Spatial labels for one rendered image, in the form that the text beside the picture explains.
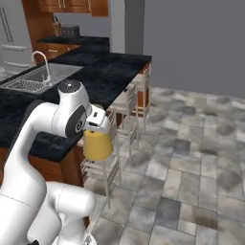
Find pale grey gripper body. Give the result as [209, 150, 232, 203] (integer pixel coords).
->
[82, 117, 112, 136]

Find yellow pitcher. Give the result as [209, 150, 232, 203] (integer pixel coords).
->
[82, 128, 115, 162]

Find white bar stool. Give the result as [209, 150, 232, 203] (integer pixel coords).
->
[129, 64, 153, 130]
[79, 107, 123, 210]
[109, 83, 142, 162]

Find steel sink basin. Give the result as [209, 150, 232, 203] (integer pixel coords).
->
[0, 62, 85, 96]

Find white curved tap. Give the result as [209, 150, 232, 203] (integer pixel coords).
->
[31, 50, 53, 84]

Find wooden base cupboards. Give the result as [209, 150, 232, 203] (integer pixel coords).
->
[32, 42, 81, 62]

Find grey toaster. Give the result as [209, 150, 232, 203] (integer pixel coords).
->
[59, 24, 81, 40]

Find wooden knife block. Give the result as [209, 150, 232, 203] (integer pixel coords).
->
[52, 14, 63, 38]

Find grey fridge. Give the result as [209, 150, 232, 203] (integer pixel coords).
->
[0, 0, 33, 69]

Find wooden wall cupboards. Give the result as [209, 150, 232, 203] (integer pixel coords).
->
[36, 0, 110, 18]

